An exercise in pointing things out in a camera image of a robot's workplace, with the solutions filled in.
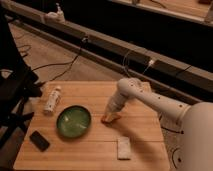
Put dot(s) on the black phone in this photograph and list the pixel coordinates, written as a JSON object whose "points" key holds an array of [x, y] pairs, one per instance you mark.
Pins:
{"points": [[39, 141]]}

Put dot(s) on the long metal rail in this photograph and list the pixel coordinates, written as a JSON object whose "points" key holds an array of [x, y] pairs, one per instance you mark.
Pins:
{"points": [[172, 53]]}

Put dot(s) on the white plastic bottle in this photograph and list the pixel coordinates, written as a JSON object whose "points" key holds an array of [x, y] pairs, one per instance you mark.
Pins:
{"points": [[52, 101]]}

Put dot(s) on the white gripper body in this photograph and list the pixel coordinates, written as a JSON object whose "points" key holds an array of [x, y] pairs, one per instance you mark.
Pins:
{"points": [[112, 110]]}

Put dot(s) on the white sponge block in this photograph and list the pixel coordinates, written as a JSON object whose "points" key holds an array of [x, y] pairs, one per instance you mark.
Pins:
{"points": [[123, 148]]}

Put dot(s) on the green round bowl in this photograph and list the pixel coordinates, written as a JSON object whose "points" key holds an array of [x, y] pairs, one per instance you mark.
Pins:
{"points": [[73, 121]]}

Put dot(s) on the white object on rail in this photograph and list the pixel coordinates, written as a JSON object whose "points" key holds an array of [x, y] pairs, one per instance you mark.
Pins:
{"points": [[58, 15]]}

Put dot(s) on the black chair stand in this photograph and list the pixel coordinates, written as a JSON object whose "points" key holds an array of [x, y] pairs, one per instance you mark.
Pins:
{"points": [[17, 88]]}

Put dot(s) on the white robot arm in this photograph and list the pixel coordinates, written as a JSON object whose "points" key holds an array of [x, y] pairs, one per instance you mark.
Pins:
{"points": [[196, 121]]}

